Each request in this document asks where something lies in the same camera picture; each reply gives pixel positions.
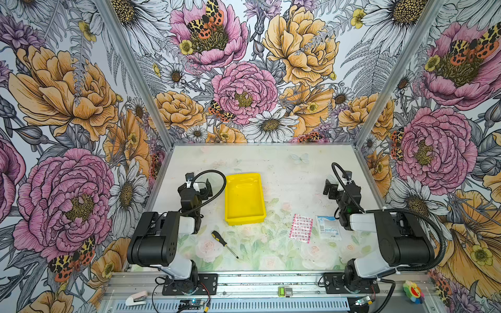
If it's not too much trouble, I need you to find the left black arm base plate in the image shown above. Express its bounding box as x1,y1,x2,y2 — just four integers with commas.
162,273,219,296

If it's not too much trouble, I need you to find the pink patterned packet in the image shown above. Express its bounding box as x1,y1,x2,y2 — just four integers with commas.
289,214,313,244

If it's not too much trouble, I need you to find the green circuit board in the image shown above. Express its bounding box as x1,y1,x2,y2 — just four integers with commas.
177,299,208,310

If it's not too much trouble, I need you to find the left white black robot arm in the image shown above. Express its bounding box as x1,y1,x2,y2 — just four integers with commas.
127,173,213,296

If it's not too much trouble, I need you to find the colourful round toy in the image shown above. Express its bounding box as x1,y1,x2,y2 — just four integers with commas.
403,280,425,304

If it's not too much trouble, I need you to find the black yellow handled screwdriver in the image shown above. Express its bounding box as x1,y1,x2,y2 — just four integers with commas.
211,231,239,259

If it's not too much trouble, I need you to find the clear white blue packet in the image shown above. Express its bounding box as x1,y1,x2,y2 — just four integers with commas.
316,216,341,241

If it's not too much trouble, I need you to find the small green display module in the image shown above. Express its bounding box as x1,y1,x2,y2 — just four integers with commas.
278,286,293,297

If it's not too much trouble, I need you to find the right black corrugated cable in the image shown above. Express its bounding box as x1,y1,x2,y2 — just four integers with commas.
331,162,448,273

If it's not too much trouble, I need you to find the white stapler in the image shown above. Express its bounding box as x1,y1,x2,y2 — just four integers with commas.
125,290,148,306

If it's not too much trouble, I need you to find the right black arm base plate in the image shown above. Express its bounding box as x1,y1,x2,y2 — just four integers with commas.
318,272,380,294

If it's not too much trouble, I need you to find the yellow plastic bin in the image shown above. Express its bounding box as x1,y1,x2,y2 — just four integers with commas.
224,173,267,226

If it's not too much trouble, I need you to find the left black corrugated cable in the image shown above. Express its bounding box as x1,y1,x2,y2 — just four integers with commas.
181,169,228,216

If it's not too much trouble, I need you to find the slotted grey cable duct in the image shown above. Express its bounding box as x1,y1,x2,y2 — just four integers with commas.
175,297,351,313

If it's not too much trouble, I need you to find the black corrugated cable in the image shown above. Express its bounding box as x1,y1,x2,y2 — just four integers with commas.
331,162,448,273
181,169,228,216

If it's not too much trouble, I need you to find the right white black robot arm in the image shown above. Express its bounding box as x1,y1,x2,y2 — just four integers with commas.
323,173,435,292

